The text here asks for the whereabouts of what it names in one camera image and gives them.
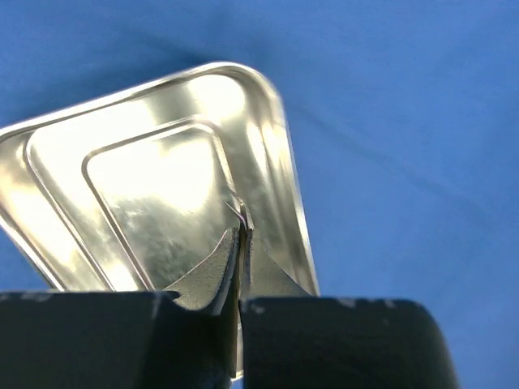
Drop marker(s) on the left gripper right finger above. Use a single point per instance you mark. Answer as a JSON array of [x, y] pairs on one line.
[[293, 340]]

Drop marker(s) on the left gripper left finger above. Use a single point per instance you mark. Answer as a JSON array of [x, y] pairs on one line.
[[184, 338]]

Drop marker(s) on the small steel scalpel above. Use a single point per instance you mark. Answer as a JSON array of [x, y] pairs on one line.
[[242, 259]]

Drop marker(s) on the stainless steel instrument tray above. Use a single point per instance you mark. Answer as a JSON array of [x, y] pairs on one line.
[[132, 190]]

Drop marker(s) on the blue surgical cloth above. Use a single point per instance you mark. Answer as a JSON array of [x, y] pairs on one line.
[[403, 118]]

